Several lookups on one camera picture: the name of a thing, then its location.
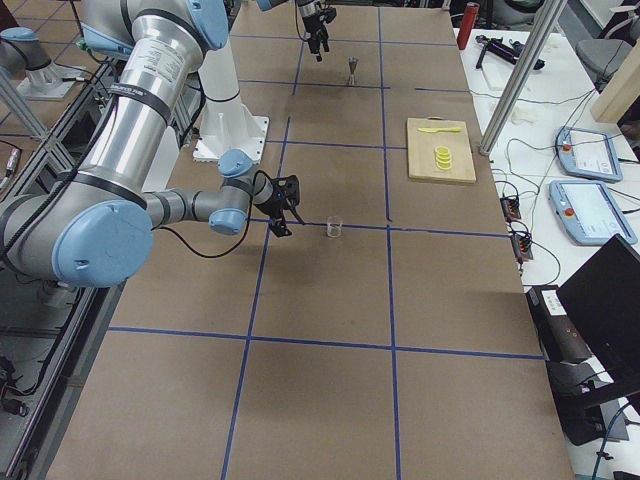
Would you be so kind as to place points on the red cylinder bottle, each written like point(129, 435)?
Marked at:
point(467, 24)

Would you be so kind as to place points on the lower teach pendant tablet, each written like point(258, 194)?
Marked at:
point(588, 212)

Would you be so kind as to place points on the wooden cutting board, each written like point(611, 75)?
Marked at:
point(421, 155)

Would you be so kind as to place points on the steel jigger measuring cup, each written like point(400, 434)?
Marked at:
point(352, 64)

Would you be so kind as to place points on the aluminium frame post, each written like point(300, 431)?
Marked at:
point(542, 28)

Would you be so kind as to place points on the wooden plank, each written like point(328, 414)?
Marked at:
point(621, 91)

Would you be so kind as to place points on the upper teach pendant tablet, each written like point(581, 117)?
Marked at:
point(588, 154)

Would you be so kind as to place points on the lemon slice nearest knife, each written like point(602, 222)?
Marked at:
point(442, 151)

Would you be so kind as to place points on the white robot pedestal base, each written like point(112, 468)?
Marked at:
point(226, 122)

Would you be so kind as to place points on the teach pendant tablet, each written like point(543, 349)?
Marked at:
point(588, 212)
point(588, 154)

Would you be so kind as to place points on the black monitor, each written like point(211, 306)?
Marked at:
point(589, 328)

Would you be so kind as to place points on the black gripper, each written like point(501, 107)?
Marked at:
point(268, 202)
point(312, 23)

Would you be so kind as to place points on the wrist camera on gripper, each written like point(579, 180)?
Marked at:
point(290, 188)

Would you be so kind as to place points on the yellow plastic knife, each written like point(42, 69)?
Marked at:
point(439, 129)

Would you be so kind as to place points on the clear glass cup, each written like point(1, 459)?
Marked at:
point(334, 226)

